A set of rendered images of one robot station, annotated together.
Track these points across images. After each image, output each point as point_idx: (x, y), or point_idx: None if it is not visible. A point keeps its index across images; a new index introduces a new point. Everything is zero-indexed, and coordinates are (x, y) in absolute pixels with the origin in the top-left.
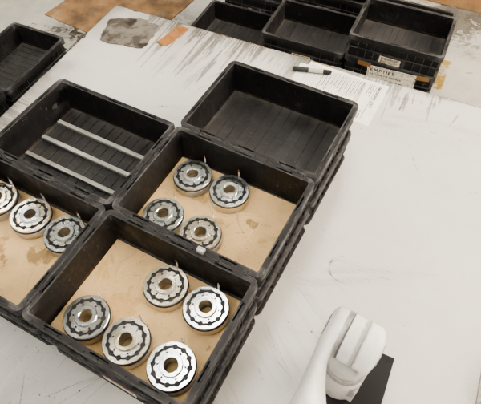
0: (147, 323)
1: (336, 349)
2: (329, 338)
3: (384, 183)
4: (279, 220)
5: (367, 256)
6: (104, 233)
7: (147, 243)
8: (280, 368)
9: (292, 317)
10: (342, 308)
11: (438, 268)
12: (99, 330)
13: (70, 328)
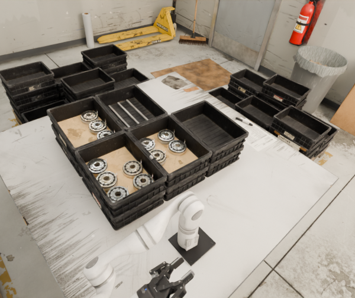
0: (118, 178)
1: (179, 204)
2: (178, 198)
3: (252, 175)
4: None
5: (227, 200)
6: (119, 139)
7: (134, 150)
8: None
9: None
10: (190, 191)
11: (258, 219)
12: (99, 171)
13: (89, 166)
